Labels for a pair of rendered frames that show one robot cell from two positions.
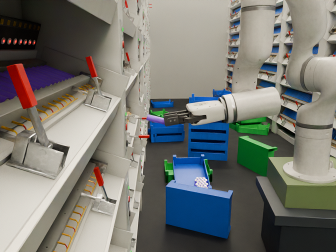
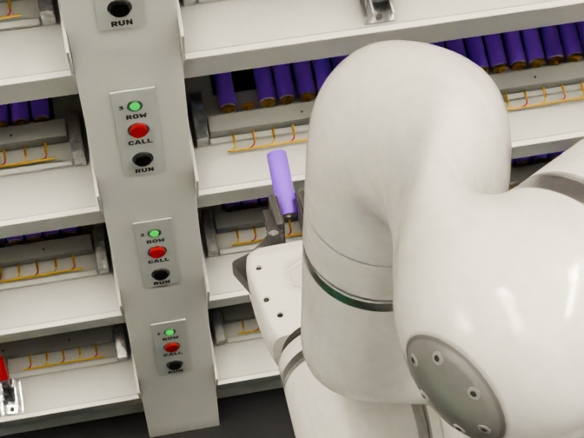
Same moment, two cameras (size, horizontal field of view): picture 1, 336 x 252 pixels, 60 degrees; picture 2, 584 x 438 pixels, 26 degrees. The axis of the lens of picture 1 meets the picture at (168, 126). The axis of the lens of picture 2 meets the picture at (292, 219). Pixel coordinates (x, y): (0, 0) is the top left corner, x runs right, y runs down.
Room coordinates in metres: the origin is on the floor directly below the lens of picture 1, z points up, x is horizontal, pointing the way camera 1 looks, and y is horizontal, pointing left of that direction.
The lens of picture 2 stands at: (0.74, -0.66, 1.54)
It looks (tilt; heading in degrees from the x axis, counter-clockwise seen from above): 54 degrees down; 82
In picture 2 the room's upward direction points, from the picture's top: straight up
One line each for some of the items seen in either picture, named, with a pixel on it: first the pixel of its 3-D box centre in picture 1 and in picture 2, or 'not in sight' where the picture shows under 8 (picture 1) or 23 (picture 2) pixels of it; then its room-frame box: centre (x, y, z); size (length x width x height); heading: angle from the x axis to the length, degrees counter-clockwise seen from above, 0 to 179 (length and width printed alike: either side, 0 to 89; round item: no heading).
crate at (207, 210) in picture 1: (198, 207); not in sight; (1.23, -0.14, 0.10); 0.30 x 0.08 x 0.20; 67
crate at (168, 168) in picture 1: (187, 170); not in sight; (1.80, -0.13, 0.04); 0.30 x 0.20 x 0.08; 93
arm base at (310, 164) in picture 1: (311, 149); not in sight; (1.02, -0.53, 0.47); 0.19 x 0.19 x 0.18
